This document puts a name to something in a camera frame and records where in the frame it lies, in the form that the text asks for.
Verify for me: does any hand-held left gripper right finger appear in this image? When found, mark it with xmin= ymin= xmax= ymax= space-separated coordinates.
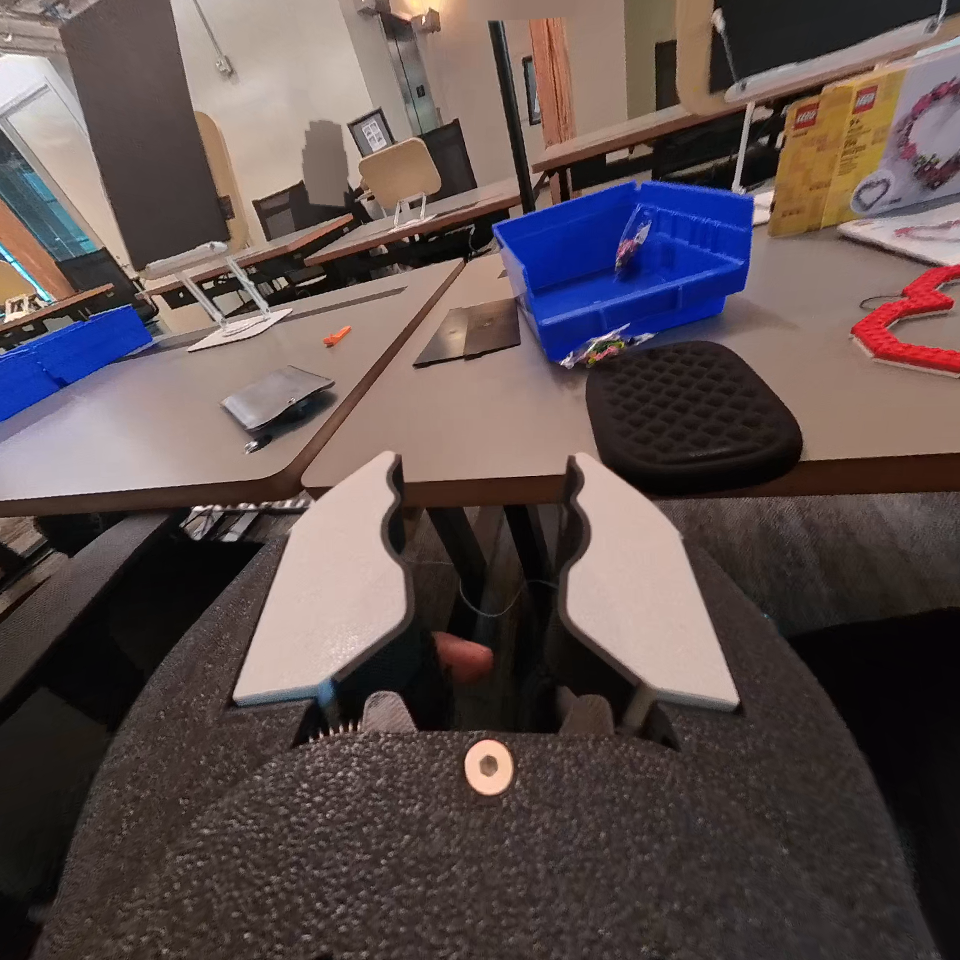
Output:
xmin=557 ymin=451 xmax=741 ymax=735

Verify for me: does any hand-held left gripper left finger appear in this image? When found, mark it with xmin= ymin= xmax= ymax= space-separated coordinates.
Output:
xmin=232 ymin=450 xmax=415 ymax=708

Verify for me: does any red brick heart frame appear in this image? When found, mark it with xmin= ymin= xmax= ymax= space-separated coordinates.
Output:
xmin=851 ymin=264 xmax=960 ymax=376

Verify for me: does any person's left hand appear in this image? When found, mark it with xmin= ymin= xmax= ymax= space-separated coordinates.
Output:
xmin=433 ymin=632 xmax=495 ymax=684

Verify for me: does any black wrist rest pad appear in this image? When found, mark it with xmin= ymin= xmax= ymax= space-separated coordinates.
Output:
xmin=585 ymin=339 xmax=804 ymax=496

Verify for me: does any black wallet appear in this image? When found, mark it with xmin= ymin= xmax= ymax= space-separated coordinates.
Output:
xmin=219 ymin=365 xmax=336 ymax=435

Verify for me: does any clear bag of small bricks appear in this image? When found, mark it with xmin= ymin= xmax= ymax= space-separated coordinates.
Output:
xmin=613 ymin=206 xmax=655 ymax=282
xmin=558 ymin=324 xmax=657 ymax=370

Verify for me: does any black flat panel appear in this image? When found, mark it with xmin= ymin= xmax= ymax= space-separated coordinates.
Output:
xmin=412 ymin=298 xmax=522 ymax=369

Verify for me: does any blue plastic bin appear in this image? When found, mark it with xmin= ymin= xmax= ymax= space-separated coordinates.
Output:
xmin=37 ymin=303 xmax=155 ymax=384
xmin=492 ymin=180 xmax=755 ymax=354
xmin=0 ymin=351 xmax=63 ymax=421

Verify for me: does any long grey table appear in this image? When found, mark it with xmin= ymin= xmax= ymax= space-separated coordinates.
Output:
xmin=303 ymin=176 xmax=526 ymax=267
xmin=142 ymin=213 xmax=354 ymax=295
xmin=531 ymin=97 xmax=751 ymax=175

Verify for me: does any black office chair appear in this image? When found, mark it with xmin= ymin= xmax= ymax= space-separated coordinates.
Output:
xmin=251 ymin=180 xmax=354 ymax=241
xmin=420 ymin=118 xmax=479 ymax=198

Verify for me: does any beige board on stand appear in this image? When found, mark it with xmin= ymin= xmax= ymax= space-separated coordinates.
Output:
xmin=358 ymin=137 xmax=441 ymax=226

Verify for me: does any white instruction booklet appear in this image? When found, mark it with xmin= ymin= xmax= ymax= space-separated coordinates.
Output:
xmin=836 ymin=202 xmax=960 ymax=267

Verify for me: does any yellow toy box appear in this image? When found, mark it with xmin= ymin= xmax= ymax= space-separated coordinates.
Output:
xmin=766 ymin=46 xmax=960 ymax=240

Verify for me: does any framed picture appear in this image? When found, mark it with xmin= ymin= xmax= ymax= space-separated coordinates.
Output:
xmin=346 ymin=107 xmax=396 ymax=156

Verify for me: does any dark partition panel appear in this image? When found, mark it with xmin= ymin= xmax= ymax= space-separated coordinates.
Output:
xmin=60 ymin=0 xmax=230 ymax=271

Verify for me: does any black pole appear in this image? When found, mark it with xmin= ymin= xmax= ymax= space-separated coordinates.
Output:
xmin=487 ymin=20 xmax=537 ymax=215

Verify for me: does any black laptop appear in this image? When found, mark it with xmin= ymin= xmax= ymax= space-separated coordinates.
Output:
xmin=708 ymin=0 xmax=960 ymax=85

